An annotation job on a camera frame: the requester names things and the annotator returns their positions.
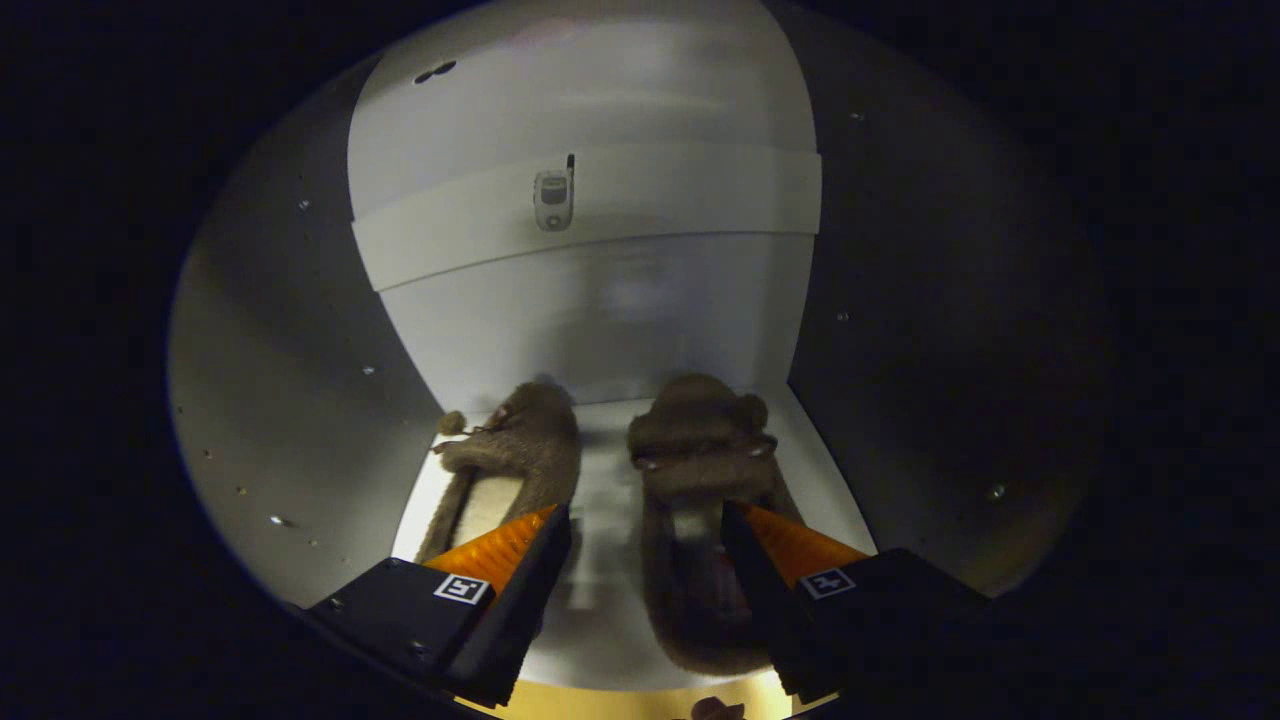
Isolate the brown fluffy shoe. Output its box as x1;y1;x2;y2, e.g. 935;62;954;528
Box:
628;373;801;677
415;378;582;641

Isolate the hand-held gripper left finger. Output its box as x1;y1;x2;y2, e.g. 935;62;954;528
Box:
305;505;573;708

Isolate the grey shoe cabinet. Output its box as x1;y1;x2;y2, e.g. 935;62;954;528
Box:
168;0;1111;693

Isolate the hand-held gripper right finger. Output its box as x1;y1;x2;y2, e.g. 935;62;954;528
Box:
720;502;991;701

